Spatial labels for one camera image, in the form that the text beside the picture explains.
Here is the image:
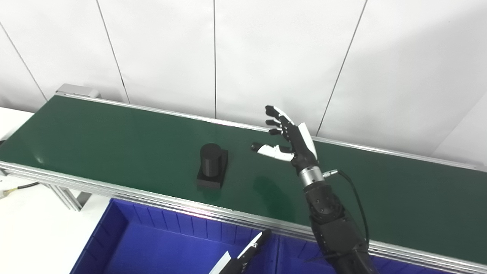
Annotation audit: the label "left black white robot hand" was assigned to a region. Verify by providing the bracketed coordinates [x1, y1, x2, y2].
[208, 228, 272, 274]

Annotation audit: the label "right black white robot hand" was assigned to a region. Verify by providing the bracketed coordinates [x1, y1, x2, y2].
[251, 105, 319, 175]

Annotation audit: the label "black cylinder block part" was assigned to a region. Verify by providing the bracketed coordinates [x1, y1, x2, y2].
[196, 143, 229, 190]

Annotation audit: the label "blue plastic bin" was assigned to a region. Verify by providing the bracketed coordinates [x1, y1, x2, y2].
[70, 198, 280, 274]
[276, 234, 449, 274]

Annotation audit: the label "green conveyor belt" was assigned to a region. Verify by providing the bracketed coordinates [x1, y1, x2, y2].
[0, 95, 487, 265]
[0, 93, 487, 274]

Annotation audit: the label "aluminium conveyor leg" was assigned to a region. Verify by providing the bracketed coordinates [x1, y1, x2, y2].
[38, 182, 92, 212]

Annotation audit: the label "grey conveyor motor housing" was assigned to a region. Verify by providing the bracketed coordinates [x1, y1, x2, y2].
[55, 84, 100, 99]

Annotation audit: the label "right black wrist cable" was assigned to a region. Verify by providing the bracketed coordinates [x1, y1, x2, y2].
[323, 169, 370, 248]

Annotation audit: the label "black floor cable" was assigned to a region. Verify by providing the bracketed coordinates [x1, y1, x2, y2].
[0, 182, 40, 199]

